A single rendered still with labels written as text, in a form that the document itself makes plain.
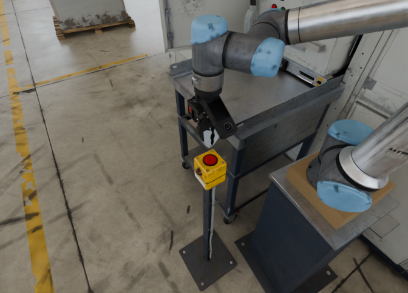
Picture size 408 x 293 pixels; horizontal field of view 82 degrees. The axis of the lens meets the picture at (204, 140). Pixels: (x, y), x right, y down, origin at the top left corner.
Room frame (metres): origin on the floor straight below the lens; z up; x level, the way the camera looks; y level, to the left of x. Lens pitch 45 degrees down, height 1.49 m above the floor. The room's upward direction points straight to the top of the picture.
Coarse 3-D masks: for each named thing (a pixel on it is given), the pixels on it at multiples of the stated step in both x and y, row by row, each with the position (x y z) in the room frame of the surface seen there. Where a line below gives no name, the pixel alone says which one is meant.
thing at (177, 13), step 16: (160, 0) 1.40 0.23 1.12; (176, 0) 1.45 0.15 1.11; (192, 0) 1.48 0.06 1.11; (208, 0) 1.50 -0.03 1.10; (224, 0) 1.53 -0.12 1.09; (240, 0) 1.55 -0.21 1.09; (256, 0) 1.58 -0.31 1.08; (160, 16) 1.42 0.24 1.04; (176, 16) 1.45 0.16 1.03; (192, 16) 1.48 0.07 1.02; (224, 16) 1.53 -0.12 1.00; (240, 16) 1.56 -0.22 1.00; (176, 32) 1.45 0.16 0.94; (240, 32) 1.56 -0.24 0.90; (176, 48) 1.42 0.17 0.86
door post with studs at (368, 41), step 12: (372, 36) 1.02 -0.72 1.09; (360, 48) 1.05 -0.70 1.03; (372, 48) 1.00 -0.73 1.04; (360, 60) 1.02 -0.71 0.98; (348, 72) 1.05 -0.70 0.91; (360, 72) 1.00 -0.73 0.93; (348, 84) 1.02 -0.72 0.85; (348, 96) 1.00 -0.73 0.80; (336, 108) 1.02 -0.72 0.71; (324, 132) 1.02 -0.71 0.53
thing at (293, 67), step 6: (288, 60) 1.19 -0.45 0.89; (288, 66) 1.19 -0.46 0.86; (294, 66) 1.15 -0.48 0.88; (300, 66) 1.13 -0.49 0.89; (294, 72) 1.15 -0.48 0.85; (306, 72) 1.09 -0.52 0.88; (312, 72) 1.06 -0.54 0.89; (306, 78) 1.08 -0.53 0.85; (312, 78) 1.06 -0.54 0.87; (324, 78) 1.01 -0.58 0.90; (330, 78) 1.01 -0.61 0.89
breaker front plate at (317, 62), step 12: (264, 0) 1.39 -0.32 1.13; (276, 0) 1.32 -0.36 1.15; (288, 0) 1.26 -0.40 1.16; (300, 0) 1.20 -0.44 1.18; (312, 0) 1.15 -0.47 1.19; (324, 0) 1.10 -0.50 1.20; (288, 48) 1.22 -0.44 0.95; (300, 48) 1.16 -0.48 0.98; (324, 48) 1.05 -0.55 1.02; (300, 60) 1.15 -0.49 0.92; (312, 60) 1.09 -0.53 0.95; (324, 60) 1.04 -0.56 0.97; (324, 72) 1.02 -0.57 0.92
